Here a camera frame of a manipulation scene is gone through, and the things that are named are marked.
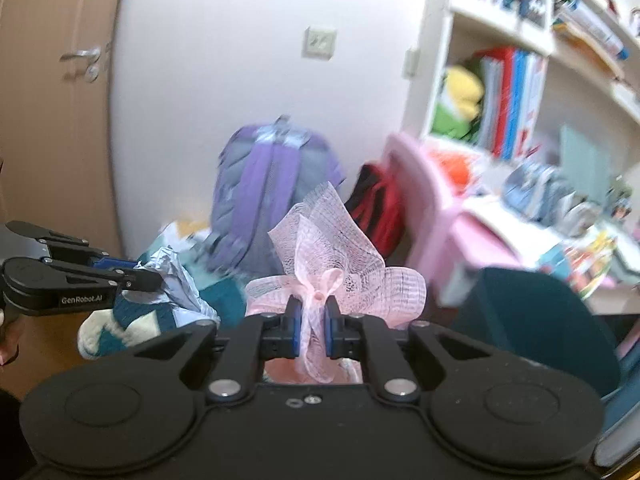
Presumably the pink mesh ribbon wrap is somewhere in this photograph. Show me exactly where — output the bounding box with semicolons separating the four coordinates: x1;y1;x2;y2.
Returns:
245;183;426;385

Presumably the light blue wrapper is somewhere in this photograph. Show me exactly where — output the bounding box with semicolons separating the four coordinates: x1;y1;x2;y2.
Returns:
114;247;220;332

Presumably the person's left hand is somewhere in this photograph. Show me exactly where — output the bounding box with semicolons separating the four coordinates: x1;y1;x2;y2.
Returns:
0;310;25;366

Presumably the teal zigzag quilt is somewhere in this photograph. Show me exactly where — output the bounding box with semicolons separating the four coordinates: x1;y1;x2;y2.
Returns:
77;219;249;361

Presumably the pink desk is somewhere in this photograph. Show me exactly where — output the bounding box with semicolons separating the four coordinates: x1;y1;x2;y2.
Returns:
383;132;639;308

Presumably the red black backpack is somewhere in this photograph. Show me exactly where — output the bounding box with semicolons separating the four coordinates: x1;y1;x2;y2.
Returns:
345;162;406;258

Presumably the dark teal chair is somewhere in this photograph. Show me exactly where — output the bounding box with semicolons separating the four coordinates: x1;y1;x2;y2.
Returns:
451;266;624;398

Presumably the purple grey backpack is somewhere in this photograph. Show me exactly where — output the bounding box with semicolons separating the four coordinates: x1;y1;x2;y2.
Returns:
205;116;345;280

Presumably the wooden door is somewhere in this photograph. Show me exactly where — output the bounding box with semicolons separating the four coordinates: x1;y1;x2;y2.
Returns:
1;0;122;255

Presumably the yellow green plush toy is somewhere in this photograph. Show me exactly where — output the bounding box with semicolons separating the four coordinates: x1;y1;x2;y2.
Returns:
432;65;485;140

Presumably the blue binder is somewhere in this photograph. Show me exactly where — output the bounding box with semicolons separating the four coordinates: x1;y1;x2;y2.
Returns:
502;49;528;162

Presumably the red binder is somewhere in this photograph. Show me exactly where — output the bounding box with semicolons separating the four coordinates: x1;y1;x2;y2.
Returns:
474;47;518;160

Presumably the white bookshelf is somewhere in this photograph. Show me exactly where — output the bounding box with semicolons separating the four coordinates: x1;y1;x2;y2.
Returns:
400;0;639;169

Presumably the silver door handle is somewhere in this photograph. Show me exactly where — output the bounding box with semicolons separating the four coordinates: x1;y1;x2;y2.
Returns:
58;42;111;84

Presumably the wall light switch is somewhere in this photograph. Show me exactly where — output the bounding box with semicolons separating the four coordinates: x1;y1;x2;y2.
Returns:
302;26;337;60

